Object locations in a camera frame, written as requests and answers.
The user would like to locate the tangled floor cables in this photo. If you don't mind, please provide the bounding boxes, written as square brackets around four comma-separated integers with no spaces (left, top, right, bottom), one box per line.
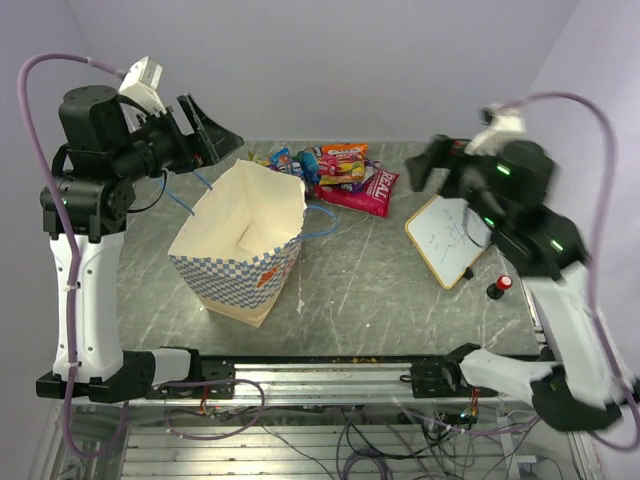
[164,377,566,480]

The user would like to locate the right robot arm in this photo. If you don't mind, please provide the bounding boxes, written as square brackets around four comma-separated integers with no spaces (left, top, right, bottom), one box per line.
[405,135,639,432]

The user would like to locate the purple snack pack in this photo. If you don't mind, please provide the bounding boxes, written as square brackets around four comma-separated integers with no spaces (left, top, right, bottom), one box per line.
[339,159,381,194]

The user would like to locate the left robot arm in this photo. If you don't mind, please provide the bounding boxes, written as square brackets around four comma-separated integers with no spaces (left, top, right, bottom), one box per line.
[36,85,244,404]

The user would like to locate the blue snack packet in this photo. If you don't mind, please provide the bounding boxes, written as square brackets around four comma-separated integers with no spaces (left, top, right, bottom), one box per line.
[296,146,322,185]

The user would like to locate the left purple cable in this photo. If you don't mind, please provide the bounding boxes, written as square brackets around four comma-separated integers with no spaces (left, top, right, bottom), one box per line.
[18,53,131,460]

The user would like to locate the red emergency stop button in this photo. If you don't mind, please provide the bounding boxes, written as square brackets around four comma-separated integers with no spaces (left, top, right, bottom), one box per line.
[486,275,513,300]

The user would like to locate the aluminium rail frame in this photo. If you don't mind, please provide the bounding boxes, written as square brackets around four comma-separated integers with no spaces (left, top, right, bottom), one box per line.
[42,142,603,479]

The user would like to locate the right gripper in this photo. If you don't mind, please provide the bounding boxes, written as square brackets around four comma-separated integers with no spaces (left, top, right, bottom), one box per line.
[406,133,512,236]

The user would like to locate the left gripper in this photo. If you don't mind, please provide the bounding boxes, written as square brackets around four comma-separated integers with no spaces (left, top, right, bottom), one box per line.
[111,91,245,183]

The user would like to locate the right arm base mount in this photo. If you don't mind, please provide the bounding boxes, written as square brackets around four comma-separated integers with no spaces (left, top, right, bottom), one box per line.
[399,343,480,399]

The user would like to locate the orange snack packet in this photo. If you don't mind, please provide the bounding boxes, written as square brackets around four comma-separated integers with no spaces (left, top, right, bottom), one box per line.
[319,143,368,185]

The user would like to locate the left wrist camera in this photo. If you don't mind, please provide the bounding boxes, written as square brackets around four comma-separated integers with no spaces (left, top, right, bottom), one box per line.
[118,56,166,115]

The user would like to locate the green snack packet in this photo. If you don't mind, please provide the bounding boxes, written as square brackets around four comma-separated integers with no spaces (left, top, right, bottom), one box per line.
[248,151,270,167]

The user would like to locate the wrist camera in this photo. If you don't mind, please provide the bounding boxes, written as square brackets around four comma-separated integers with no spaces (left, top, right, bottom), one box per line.
[118,56,166,115]
[464,104,525,156]

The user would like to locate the pink crisps bag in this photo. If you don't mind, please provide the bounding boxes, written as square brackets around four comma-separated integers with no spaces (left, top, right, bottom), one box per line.
[314,170,399,218]

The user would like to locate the small red candy packet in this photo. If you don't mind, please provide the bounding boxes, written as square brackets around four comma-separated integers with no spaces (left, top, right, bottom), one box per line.
[318,154,340,177]

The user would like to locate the small whiteboard yellow frame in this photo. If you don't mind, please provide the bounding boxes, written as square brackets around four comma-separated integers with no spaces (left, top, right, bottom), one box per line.
[405,195,491,290]

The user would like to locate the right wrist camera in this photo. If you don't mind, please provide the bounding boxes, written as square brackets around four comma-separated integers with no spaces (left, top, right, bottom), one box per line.
[464,104,525,156]

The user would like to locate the blue candy packet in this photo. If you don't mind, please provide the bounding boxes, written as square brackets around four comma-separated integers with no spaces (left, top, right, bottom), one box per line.
[269,148,304,178]

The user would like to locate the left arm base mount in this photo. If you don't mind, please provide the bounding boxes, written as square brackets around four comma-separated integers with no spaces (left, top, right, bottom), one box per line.
[145,358,235,400]

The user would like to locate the checkered paper bag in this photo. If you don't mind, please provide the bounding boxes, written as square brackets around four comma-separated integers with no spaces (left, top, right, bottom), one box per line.
[168,160,318,327]

